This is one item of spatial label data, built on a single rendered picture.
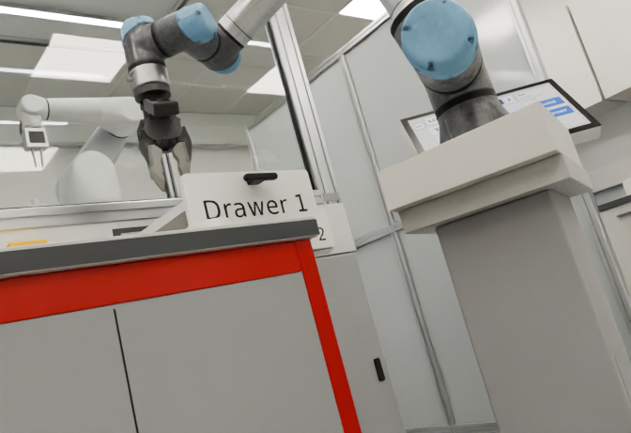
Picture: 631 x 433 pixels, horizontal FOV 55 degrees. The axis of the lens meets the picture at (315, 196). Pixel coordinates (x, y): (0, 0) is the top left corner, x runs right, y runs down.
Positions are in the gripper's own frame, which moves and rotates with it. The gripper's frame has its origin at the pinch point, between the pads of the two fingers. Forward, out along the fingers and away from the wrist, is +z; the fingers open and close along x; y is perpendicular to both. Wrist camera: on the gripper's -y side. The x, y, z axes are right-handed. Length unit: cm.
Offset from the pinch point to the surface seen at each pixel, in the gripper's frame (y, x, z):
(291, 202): -2.8, -21.5, 8.0
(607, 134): 167, -345, -47
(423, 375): 160, -143, 66
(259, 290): -34.8, 0.7, 26.9
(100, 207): 23.4, 10.8, -3.7
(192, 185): -8.2, -1.1, 3.6
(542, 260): -38, -45, 32
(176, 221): 0.2, 1.1, 7.5
